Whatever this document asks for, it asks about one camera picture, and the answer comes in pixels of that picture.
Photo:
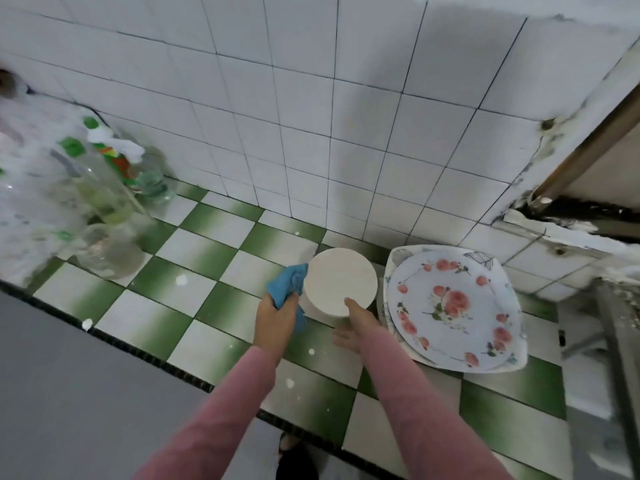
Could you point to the white bowl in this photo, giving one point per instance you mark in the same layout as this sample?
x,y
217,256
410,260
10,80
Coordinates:
x,y
340,280

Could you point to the person's right leg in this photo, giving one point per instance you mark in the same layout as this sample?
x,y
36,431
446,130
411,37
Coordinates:
x,y
298,460

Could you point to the person's left hand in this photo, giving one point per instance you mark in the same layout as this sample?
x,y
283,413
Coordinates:
x,y
275,330

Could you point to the clear bottle with green liquid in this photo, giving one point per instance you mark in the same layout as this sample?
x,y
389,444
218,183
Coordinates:
x,y
150,180

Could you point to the floral plate stack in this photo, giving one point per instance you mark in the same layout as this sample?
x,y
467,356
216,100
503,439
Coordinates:
x,y
396,257

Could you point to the person's right hand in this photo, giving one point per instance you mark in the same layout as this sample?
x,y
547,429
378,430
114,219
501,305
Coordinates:
x,y
358,330

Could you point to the person's right forearm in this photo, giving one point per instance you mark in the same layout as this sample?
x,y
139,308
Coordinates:
x,y
430,415

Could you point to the person's left forearm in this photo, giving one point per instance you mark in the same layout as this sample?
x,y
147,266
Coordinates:
x,y
210,425

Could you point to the weathered wooden board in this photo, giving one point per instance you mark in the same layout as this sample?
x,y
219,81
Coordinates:
x,y
600,165

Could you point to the blue cleaning cloth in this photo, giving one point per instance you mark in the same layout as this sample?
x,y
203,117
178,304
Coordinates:
x,y
287,283

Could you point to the green checkered tile countertop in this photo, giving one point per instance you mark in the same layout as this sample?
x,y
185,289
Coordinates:
x,y
170,280

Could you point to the stainless steel sink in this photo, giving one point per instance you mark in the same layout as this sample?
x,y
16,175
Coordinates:
x,y
620,395

